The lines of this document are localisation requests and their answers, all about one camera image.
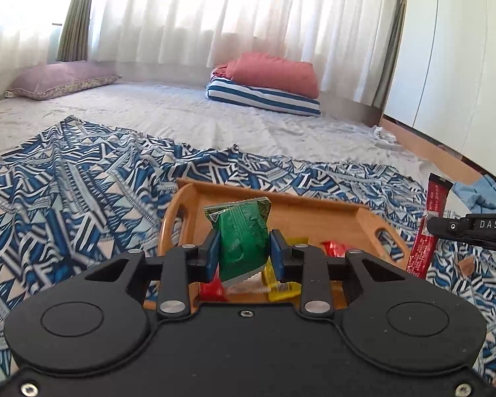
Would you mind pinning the right grey green curtain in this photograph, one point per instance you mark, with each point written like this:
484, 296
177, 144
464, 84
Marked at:
391, 55

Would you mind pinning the yellow snack packet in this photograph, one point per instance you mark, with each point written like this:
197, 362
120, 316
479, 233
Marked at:
278, 291

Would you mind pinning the white sheer curtain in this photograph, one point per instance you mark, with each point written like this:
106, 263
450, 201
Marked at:
346, 41

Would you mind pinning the blue patterned cloth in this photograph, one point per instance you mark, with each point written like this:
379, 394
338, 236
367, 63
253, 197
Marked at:
81, 211

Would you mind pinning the red wafer bar packet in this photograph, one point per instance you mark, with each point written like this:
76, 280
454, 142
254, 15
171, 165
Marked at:
212, 291

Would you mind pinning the red nut snack bag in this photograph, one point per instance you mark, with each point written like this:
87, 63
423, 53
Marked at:
334, 248

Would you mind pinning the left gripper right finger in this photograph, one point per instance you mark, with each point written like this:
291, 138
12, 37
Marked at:
307, 265

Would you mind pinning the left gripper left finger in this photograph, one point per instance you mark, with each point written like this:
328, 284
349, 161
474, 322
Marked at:
184, 265

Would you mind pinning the white clear snack packet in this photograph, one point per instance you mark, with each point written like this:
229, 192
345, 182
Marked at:
253, 285

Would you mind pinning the red pillow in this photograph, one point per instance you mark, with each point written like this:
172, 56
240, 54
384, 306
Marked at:
266, 71

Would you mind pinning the purple pillow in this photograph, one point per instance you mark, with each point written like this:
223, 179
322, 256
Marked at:
42, 83

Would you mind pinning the grey green curtain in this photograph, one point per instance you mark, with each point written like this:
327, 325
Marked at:
391, 55
73, 44

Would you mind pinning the light blue cloth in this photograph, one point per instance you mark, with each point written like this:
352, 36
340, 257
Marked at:
479, 197

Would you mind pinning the long red stick packet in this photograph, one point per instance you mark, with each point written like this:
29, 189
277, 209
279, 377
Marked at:
422, 251

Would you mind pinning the green snack packet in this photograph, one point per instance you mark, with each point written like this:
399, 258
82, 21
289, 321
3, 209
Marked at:
244, 237

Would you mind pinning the brown wrapper scrap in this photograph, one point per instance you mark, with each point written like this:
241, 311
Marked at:
467, 266

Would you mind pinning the wooden serving tray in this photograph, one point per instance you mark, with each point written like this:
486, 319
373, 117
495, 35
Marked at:
295, 216

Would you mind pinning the blue striped pillow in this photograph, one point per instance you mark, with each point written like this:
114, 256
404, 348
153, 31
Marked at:
226, 91

